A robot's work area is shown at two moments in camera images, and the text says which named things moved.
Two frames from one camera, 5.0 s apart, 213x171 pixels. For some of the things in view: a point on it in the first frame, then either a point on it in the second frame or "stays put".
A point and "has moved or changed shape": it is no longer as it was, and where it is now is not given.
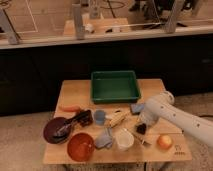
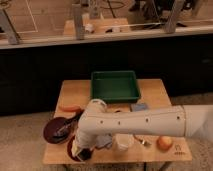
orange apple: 164,142 stays put
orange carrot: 69,108 stays put
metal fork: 141,139 stays put
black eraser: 141,128 has moved or changed shape
